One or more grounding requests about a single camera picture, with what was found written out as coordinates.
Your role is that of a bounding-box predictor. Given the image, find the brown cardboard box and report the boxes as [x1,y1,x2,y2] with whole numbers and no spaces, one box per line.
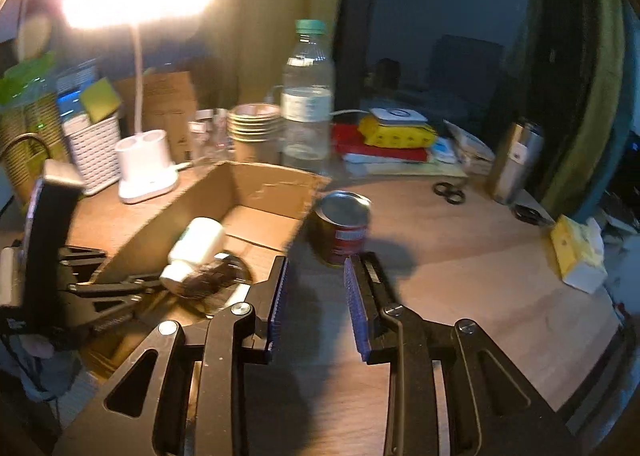
[74,160,332,377]

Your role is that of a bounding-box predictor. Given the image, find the small white plastic bottle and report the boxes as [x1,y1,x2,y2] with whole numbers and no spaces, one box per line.
[160,217,226,289]

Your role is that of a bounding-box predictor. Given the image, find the red tin can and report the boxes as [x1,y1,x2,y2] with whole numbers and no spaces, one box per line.
[308,190,371,265]

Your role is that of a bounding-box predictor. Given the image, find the white perforated plastic basket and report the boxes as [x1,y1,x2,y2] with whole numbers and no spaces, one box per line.
[63,113,120,196]

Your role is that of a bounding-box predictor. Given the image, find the clear patterned glass jar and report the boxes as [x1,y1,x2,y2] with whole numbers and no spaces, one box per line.
[188,109,229,166]

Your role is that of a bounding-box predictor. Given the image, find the yellow tissue box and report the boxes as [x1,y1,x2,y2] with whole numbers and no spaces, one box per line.
[550,216,608,295]

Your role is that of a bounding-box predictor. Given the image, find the brown lamp packaging cardboard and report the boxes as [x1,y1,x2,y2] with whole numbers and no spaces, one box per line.
[113,71,198,164]

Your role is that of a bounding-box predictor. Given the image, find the stack of brown paper cups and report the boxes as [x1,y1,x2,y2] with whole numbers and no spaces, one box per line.
[227,103,283,164]

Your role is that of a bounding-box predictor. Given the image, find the green sponge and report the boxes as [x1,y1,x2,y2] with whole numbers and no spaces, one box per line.
[79,77,122,124]

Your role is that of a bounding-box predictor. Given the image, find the small black device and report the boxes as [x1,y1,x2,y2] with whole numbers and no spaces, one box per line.
[512,204,553,227]

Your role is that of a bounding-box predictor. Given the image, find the black scissors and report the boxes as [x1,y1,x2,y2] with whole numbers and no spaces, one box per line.
[432,180,466,205]

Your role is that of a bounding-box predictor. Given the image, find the red flat box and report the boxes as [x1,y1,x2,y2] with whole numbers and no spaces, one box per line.
[330,122,431,164]

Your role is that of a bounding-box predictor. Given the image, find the yellow wet wipes pack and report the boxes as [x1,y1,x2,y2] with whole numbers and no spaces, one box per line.
[357,115,437,149]

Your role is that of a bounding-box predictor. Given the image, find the clear plastic water bottle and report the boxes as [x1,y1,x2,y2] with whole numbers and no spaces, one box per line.
[280,19,335,173]

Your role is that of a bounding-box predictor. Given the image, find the steel thermos with tag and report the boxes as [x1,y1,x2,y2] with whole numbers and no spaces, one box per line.
[487,119,544,205]

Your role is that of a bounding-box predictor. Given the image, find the white desk lamp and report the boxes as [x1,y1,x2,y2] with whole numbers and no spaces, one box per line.
[60,0,216,205]

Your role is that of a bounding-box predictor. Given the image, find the white wireless charger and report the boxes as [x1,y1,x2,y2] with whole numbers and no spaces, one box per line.
[370,108,428,126]

